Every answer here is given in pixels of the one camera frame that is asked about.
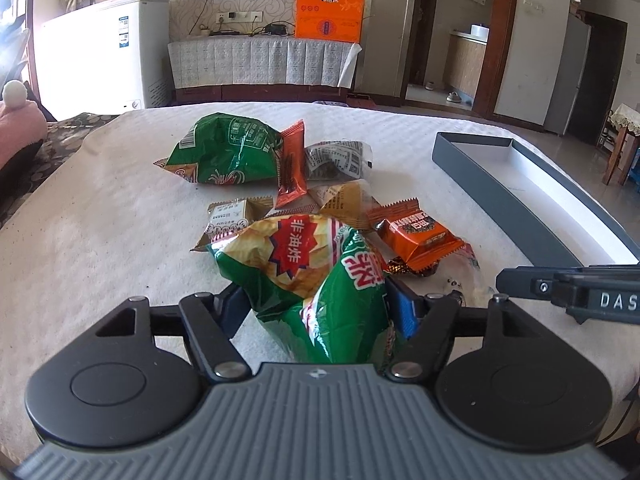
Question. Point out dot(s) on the orange gift box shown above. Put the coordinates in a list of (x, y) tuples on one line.
[(335, 20)]

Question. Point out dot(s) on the pink plush toy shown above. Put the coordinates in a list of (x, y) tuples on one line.
[(22, 122)]

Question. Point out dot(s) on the gold brown snack packet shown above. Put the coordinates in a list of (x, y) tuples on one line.
[(226, 219)]

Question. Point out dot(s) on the red-orange narrow snack packet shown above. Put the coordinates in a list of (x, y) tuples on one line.
[(292, 183)]

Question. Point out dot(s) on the newspaper print snack packet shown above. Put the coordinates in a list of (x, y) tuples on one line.
[(338, 160)]

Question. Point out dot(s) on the grey shallow box tray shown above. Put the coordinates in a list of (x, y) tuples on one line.
[(551, 219)]

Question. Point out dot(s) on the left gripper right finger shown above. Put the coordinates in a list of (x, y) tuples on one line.
[(425, 323)]

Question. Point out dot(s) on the white chest freezer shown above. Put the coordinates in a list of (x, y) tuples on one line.
[(108, 58)]

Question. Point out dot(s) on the green snack bag far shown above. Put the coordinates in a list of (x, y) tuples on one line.
[(224, 149)]

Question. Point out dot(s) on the tv cabinet with lace cloth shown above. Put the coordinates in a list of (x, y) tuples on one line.
[(262, 69)]

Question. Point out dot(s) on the grey refrigerator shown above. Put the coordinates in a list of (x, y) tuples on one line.
[(569, 76)]

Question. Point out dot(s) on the green yellow chip bag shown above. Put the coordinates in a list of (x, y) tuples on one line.
[(317, 286)]

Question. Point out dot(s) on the orange snack packet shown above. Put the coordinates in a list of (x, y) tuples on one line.
[(411, 233)]

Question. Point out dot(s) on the white tablecloth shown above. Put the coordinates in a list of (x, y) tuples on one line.
[(97, 382)]

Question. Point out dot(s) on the clear small candy packet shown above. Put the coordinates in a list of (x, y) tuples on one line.
[(471, 284)]

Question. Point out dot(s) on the clear pack of biscuits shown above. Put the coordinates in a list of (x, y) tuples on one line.
[(348, 202)]

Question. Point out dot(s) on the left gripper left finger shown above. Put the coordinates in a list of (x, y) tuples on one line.
[(210, 323)]

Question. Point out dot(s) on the kitchen counter cabinet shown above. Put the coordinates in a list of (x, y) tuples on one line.
[(464, 63)]

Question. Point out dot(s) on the wooden side table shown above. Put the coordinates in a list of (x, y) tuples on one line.
[(626, 121)]

